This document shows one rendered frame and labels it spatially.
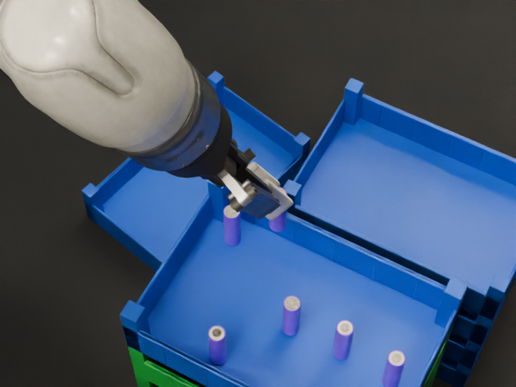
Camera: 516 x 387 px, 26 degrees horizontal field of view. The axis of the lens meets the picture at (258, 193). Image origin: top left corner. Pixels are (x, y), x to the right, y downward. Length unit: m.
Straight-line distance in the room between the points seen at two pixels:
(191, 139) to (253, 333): 0.39
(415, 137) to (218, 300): 0.43
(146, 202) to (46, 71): 1.03
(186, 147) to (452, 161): 0.71
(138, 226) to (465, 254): 0.54
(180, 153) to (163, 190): 0.89
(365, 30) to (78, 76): 1.25
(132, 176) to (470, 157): 0.56
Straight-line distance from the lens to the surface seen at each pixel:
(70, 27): 0.75
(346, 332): 1.15
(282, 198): 1.11
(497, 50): 1.97
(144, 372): 1.27
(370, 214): 1.48
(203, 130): 0.88
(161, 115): 0.82
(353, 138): 1.54
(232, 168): 0.96
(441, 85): 1.91
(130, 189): 1.78
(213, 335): 1.15
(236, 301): 1.23
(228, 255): 1.26
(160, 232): 1.74
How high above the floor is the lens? 1.52
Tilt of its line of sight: 59 degrees down
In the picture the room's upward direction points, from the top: straight up
